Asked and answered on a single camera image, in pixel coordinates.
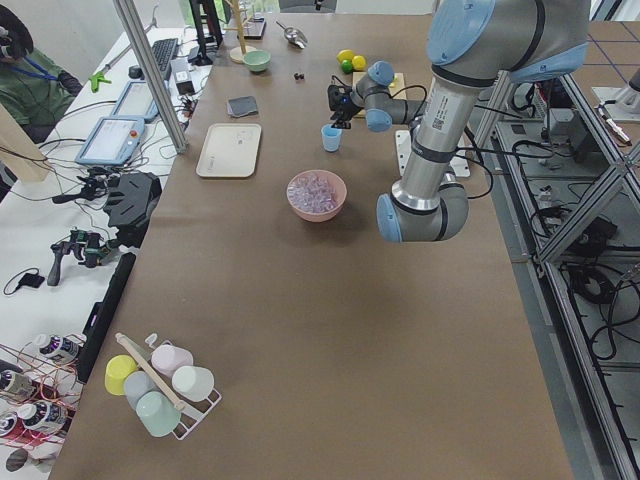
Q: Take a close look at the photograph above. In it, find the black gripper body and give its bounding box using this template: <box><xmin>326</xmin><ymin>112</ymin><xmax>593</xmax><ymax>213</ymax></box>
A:
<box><xmin>334</xmin><ymin>90</ymin><xmax>361</xmax><ymax>118</ymax></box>

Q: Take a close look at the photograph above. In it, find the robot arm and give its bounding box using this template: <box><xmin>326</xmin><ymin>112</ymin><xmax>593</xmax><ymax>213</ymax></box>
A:
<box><xmin>328</xmin><ymin>0</ymin><xmax>591</xmax><ymax>242</ymax></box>

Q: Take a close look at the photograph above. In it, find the light blue cup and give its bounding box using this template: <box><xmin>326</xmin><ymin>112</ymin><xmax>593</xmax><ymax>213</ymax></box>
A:
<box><xmin>321</xmin><ymin>124</ymin><xmax>342</xmax><ymax>153</ymax></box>

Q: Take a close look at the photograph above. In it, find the pile of ice cubes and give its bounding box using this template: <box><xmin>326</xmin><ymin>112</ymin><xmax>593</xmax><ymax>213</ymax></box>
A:
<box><xmin>287</xmin><ymin>173</ymin><xmax>339</xmax><ymax>214</ymax></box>

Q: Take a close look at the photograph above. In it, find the metal ice scoop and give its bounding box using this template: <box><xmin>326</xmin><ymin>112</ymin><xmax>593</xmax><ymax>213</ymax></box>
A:
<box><xmin>275</xmin><ymin>20</ymin><xmax>308</xmax><ymax>50</ymax></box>

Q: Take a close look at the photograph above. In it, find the wooden cup tree stand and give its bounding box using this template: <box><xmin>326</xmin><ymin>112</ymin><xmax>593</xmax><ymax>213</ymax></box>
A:
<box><xmin>225</xmin><ymin>0</ymin><xmax>256</xmax><ymax>64</ymax></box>

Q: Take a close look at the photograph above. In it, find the pink cup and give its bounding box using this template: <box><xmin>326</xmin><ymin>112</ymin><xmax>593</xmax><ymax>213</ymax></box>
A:
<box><xmin>151</xmin><ymin>344</ymin><xmax>194</xmax><ymax>377</ymax></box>

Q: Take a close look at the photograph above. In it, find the white cup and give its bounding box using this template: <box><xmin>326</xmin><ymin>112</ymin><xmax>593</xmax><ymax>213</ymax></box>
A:
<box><xmin>171</xmin><ymin>365</ymin><xmax>215</xmax><ymax>402</ymax></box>

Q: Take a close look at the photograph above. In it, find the grey cup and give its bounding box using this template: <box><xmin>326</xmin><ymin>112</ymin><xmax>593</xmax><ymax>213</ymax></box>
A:
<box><xmin>123</xmin><ymin>370</ymin><xmax>156</xmax><ymax>410</ymax></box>

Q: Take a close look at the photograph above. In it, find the yellow cup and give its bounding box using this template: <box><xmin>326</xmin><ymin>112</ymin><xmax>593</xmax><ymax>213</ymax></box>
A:
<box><xmin>104</xmin><ymin>354</ymin><xmax>138</xmax><ymax>396</ymax></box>

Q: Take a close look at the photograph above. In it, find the mint green cup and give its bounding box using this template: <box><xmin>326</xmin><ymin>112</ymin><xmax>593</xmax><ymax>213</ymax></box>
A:
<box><xmin>136</xmin><ymin>391</ymin><xmax>181</xmax><ymax>437</ymax></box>

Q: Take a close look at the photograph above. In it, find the green lime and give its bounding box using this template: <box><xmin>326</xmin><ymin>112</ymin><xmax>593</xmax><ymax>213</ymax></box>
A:
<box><xmin>340</xmin><ymin>59</ymin><xmax>354</xmax><ymax>74</ymax></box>

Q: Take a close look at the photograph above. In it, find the whole lemon front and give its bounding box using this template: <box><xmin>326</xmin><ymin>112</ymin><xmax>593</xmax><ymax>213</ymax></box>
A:
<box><xmin>351</xmin><ymin>55</ymin><xmax>368</xmax><ymax>71</ymax></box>

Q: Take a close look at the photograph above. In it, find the whole lemon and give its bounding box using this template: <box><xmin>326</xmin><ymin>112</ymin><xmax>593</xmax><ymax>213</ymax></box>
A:
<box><xmin>351</xmin><ymin>55</ymin><xmax>368</xmax><ymax>71</ymax></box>
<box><xmin>336</xmin><ymin>49</ymin><xmax>355</xmax><ymax>63</ymax></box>

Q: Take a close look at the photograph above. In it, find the whole lemon rear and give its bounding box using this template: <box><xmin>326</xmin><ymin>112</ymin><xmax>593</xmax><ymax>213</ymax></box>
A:
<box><xmin>336</xmin><ymin>49</ymin><xmax>355</xmax><ymax>63</ymax></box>

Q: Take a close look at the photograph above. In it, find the wooden cutting board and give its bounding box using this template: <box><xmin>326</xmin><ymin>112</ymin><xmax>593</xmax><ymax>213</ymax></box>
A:
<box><xmin>374</xmin><ymin>72</ymin><xmax>407</xmax><ymax>124</ymax></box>

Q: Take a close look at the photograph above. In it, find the pink bowl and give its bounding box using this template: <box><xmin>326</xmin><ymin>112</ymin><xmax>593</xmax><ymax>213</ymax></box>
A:
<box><xmin>286</xmin><ymin>170</ymin><xmax>347</xmax><ymax>223</ymax></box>

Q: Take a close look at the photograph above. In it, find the mint green bowl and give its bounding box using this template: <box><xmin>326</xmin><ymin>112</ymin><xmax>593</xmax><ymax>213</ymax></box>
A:
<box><xmin>243</xmin><ymin>49</ymin><xmax>271</xmax><ymax>73</ymax></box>

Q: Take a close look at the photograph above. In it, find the grey folded cloth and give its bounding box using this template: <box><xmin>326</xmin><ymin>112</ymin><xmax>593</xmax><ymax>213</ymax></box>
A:
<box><xmin>227</xmin><ymin>96</ymin><xmax>259</xmax><ymax>118</ymax></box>

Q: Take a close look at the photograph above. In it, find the cream rabbit tray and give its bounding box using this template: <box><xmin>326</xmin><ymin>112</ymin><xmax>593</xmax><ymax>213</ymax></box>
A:
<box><xmin>195</xmin><ymin>123</ymin><xmax>262</xmax><ymax>178</ymax></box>

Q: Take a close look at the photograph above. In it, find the black keyboard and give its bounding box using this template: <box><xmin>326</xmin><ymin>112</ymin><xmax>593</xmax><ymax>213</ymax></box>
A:
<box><xmin>151</xmin><ymin>38</ymin><xmax>179</xmax><ymax>80</ymax></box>

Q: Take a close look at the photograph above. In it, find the teach pendant rear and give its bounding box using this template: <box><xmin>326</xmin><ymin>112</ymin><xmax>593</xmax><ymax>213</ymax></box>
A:
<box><xmin>111</xmin><ymin>80</ymin><xmax>159</xmax><ymax>122</ymax></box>

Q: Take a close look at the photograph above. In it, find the teach pendant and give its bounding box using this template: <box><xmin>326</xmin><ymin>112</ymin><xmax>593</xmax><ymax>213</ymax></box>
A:
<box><xmin>75</xmin><ymin>116</ymin><xmax>145</xmax><ymax>166</ymax></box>
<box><xmin>111</xmin><ymin>80</ymin><xmax>159</xmax><ymax>122</ymax></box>

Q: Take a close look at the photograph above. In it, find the black gripper stand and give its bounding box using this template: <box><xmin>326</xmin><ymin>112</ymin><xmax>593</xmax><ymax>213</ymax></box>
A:
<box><xmin>103</xmin><ymin>172</ymin><xmax>162</xmax><ymax>248</ymax></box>

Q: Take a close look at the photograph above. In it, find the teach pendant front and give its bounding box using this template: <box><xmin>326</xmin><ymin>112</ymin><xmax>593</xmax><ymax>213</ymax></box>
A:
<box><xmin>75</xmin><ymin>116</ymin><xmax>145</xmax><ymax>166</ymax></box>

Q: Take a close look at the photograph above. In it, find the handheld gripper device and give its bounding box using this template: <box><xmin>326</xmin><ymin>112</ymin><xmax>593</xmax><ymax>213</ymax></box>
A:
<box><xmin>46</xmin><ymin>229</ymin><xmax>121</xmax><ymax>286</ymax></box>

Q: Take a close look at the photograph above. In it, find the black bar device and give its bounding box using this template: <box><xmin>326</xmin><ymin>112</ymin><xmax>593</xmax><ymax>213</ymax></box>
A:
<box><xmin>76</xmin><ymin>253</ymin><xmax>137</xmax><ymax>384</ymax></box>

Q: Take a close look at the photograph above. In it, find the person in green shirt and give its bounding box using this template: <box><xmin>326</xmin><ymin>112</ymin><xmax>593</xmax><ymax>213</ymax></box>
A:
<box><xmin>1</xmin><ymin>6</ymin><xmax>83</xmax><ymax>143</ymax></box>

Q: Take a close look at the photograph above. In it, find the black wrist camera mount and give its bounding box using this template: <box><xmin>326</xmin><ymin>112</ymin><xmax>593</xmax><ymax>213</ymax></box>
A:
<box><xmin>327</xmin><ymin>75</ymin><xmax>352</xmax><ymax>112</ymax></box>

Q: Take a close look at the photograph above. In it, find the black picture frame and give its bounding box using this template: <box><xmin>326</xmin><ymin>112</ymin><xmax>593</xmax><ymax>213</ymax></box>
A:
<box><xmin>223</xmin><ymin>19</ymin><xmax>267</xmax><ymax>41</ymax></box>

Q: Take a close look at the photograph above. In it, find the aluminium frame post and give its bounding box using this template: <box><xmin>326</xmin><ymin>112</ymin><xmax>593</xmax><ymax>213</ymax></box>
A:
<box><xmin>113</xmin><ymin>0</ymin><xmax>188</xmax><ymax>154</ymax></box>

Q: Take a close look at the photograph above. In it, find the wooden rack handle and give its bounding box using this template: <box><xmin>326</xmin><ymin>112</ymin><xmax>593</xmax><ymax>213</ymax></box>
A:
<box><xmin>115</xmin><ymin>332</ymin><xmax>186</xmax><ymax>412</ymax></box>

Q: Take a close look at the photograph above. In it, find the white wire cup rack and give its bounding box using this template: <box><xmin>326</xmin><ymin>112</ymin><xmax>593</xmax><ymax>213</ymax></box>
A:
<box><xmin>144</xmin><ymin>333</ymin><xmax>222</xmax><ymax>440</ymax></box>

